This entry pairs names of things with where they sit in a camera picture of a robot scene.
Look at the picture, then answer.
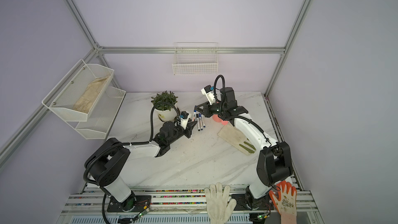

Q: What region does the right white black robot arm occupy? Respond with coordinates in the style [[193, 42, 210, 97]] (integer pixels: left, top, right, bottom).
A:
[[195, 85, 293, 209]]

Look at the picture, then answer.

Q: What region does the orange white work glove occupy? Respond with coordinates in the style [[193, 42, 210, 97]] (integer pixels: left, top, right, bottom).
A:
[[268, 180, 297, 224]]

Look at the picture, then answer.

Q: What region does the pink plastic watering can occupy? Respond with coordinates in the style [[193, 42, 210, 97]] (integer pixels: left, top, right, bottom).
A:
[[212, 115, 229, 125]]

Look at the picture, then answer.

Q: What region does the green potted plant white pot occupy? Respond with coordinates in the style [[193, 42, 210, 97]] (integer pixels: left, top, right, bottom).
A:
[[151, 91, 179, 122]]

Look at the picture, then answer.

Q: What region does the black corrugated cable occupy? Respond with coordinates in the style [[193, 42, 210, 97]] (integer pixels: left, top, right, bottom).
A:
[[213, 74, 227, 116], [83, 102, 181, 185]]

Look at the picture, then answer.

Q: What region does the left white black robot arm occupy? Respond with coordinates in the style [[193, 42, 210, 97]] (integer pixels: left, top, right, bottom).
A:
[[83, 120, 197, 204]]

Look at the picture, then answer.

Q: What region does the beige cloth in shelf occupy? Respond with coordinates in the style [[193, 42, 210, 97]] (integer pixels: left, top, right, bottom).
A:
[[73, 76, 109, 114]]

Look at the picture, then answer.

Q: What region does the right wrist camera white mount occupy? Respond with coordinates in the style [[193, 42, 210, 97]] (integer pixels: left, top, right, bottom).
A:
[[201, 85, 216, 105]]

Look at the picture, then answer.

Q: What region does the right black corrugated cable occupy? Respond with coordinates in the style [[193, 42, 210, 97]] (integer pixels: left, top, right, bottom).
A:
[[213, 74, 227, 116]]

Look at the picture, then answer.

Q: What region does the white mesh two-tier shelf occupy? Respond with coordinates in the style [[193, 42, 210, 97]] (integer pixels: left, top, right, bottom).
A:
[[42, 60, 126, 140]]

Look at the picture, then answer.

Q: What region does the left black corrugated cable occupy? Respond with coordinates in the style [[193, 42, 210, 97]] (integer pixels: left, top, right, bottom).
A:
[[83, 102, 181, 185]]

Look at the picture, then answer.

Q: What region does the white knit glove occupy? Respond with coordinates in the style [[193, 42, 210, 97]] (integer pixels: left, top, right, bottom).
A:
[[205, 182, 237, 224]]

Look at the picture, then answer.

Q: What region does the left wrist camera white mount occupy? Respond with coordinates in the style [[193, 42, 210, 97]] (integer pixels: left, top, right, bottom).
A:
[[179, 111, 190, 130]]

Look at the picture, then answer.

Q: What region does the aluminium frame corner post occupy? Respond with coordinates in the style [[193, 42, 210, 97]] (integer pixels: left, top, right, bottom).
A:
[[264, 0, 325, 97]]

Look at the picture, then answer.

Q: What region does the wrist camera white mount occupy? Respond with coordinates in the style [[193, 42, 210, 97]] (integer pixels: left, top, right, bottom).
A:
[[201, 85, 216, 105], [179, 111, 190, 130]]

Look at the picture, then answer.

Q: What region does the white wire wall basket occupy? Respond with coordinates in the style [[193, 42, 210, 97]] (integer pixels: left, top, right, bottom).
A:
[[172, 42, 219, 76]]

